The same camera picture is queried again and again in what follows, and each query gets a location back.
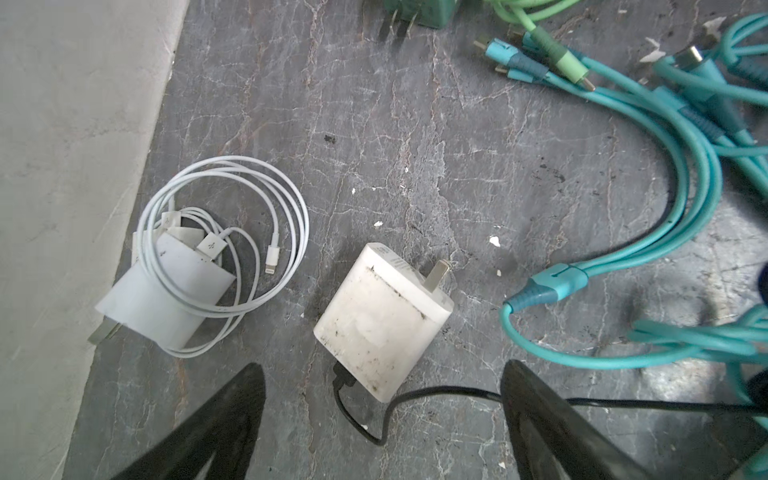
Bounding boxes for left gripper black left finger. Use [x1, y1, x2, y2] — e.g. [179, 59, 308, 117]
[115, 363, 266, 479]

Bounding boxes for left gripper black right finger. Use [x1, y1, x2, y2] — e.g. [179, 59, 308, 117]
[501, 360, 652, 479]

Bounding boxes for white charger with black cable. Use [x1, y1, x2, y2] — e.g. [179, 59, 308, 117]
[314, 242, 767, 446]

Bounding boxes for white charger with coiled cable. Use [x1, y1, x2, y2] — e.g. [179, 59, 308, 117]
[95, 155, 310, 359]

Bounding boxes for teal charger cable bundle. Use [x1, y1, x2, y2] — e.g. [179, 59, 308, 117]
[473, 11, 768, 480]

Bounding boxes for green charger and cable bundle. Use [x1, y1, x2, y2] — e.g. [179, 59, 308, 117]
[374, 0, 598, 92]

